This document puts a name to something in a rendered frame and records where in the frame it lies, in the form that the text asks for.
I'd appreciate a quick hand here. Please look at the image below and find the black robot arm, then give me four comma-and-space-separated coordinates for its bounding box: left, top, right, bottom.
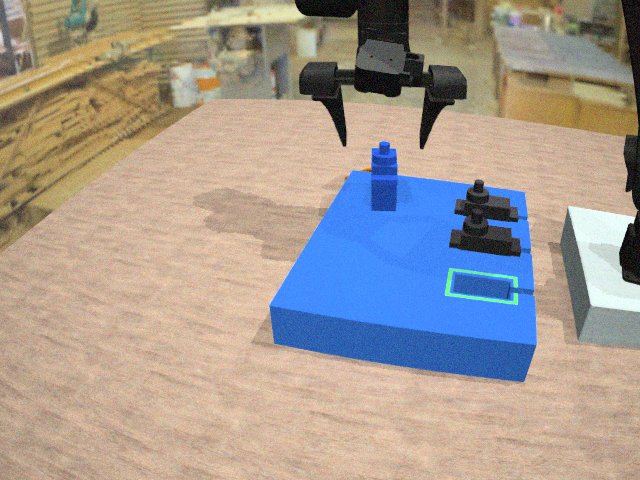
294, 0, 640, 286

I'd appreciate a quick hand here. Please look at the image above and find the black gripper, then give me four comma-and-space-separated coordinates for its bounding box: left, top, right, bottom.
299, 20, 467, 149

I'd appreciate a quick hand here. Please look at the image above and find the blue flat platform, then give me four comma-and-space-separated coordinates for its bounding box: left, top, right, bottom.
270, 170, 537, 383

